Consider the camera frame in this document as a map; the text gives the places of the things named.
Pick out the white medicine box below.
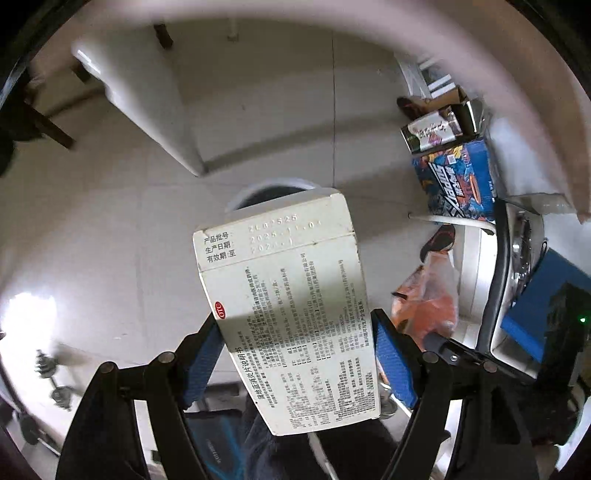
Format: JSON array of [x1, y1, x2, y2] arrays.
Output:
[[192, 188, 381, 436]]

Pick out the white round trash bin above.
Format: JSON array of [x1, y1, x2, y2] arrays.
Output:
[[225, 177, 327, 213]]

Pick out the dumbbell left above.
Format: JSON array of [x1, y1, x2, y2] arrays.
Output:
[[36, 349, 73, 411]]

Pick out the person dark trousers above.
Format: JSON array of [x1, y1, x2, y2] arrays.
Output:
[[239, 396, 403, 480]]

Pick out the orange plastic bag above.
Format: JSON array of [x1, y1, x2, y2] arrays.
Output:
[[391, 252, 459, 350]]

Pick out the red black slipper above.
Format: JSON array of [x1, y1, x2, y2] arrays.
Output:
[[420, 224, 456, 263]]

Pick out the blue printed carton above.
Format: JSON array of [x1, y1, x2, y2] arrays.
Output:
[[412, 140, 496, 222]]

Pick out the white table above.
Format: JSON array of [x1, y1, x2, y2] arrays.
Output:
[[71, 0, 591, 222]]

